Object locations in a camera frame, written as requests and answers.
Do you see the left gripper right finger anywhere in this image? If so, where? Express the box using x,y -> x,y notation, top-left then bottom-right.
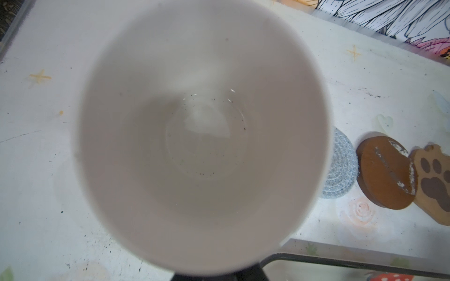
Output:
235,263 -> 269,281

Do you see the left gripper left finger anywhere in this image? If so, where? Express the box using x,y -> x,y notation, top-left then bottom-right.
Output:
171,274 -> 229,281

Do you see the grey crochet coaster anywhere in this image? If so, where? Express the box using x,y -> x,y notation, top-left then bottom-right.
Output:
321,128 -> 358,199

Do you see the white mug purple handle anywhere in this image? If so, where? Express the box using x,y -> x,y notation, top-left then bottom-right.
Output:
73,1 -> 334,277

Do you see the glossy brown wooden coaster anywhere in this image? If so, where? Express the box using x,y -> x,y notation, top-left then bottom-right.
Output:
356,135 -> 417,210

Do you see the cork paw print coaster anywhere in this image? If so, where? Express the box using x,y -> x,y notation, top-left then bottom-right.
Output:
410,144 -> 450,226

